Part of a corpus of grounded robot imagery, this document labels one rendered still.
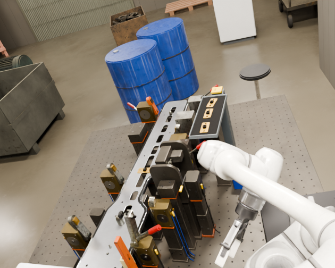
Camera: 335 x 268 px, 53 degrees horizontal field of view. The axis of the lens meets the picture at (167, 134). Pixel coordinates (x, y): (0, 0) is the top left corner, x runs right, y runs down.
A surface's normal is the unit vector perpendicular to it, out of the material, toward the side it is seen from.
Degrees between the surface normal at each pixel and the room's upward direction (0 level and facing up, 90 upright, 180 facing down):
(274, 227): 42
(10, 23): 90
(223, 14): 90
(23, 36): 90
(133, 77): 90
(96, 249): 0
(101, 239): 0
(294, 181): 0
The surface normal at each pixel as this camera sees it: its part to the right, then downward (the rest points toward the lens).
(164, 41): 0.12, 0.52
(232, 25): -0.17, 0.58
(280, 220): -0.23, -0.21
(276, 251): -0.18, -0.88
